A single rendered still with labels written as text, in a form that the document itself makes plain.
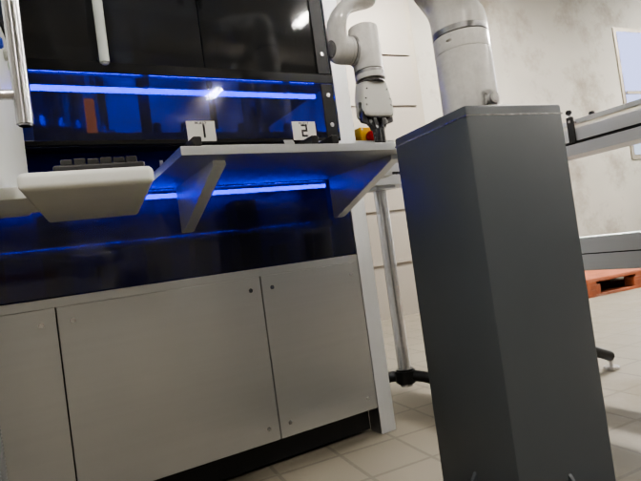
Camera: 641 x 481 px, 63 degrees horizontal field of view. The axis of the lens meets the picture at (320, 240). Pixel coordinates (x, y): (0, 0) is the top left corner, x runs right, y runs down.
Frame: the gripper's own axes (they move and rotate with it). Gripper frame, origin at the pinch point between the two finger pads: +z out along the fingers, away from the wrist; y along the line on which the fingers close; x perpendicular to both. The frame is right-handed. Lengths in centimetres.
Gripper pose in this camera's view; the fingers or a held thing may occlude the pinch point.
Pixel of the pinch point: (379, 136)
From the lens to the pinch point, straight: 149.1
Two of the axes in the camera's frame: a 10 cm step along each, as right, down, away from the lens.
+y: -8.7, 1.1, -4.9
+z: 1.5, 9.9, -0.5
